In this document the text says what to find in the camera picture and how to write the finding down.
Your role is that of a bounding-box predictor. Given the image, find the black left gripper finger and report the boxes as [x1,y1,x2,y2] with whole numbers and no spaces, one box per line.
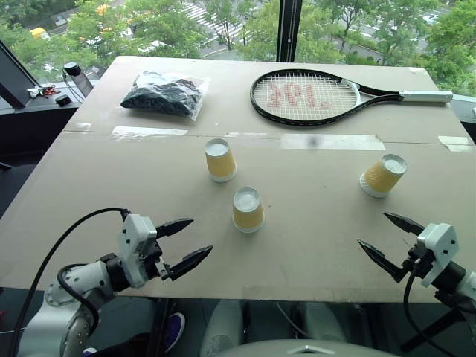
[170,245,214,282]
[155,218,195,239]

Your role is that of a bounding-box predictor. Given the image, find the wide white tape strip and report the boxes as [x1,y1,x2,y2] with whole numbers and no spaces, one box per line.
[280,132,387,152]

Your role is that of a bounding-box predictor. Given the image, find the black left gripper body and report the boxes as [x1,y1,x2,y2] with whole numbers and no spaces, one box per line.
[142,238,176,282]

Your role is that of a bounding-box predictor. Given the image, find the yellow paper cup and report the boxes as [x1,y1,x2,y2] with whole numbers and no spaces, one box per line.
[204,138,238,184]
[358,153,409,199]
[231,186,266,234]

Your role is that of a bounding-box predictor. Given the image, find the black and white tennis racket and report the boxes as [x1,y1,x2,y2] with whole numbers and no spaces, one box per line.
[249,68,454,128]

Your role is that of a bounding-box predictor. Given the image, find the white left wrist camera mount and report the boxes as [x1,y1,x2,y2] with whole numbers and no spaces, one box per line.
[118,213,163,289]

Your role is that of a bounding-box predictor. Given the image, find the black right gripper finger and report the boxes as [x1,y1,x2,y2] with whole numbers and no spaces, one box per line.
[383,212,425,237]
[357,239,405,284]

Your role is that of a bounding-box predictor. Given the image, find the black window frame post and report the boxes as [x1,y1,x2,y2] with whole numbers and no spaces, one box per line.
[276,0,303,62]

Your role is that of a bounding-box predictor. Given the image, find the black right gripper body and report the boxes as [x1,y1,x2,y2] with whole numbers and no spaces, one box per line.
[400,244,433,279]

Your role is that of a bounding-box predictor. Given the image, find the silver robot torso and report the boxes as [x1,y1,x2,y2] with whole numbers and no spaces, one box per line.
[222,343,397,357]

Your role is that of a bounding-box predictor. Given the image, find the clear bag of black items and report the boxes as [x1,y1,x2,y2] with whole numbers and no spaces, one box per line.
[119,70,212,122]

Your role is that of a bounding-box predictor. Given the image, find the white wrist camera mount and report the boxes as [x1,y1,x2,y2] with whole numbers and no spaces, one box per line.
[118,213,163,289]
[416,222,459,289]

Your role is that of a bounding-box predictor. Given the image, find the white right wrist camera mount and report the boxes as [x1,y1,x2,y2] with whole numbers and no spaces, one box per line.
[416,222,459,289]

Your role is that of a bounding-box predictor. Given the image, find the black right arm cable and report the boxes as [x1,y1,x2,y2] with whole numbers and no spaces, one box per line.
[402,267,449,357]

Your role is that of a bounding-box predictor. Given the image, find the long clear tape strip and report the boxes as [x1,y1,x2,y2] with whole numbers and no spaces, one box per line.
[111,126,190,141]

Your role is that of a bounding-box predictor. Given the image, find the purple shoe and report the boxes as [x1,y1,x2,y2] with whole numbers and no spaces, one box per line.
[161,312,187,353]

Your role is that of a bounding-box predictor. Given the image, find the short white tape strip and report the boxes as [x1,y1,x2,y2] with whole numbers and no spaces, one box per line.
[437,135,474,153]

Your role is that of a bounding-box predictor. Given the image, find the dark slanted window frame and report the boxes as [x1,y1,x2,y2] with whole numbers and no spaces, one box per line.
[0,38,41,109]

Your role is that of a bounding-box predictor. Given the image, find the red and white small items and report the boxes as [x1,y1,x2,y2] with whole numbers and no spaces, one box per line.
[26,85,61,99]

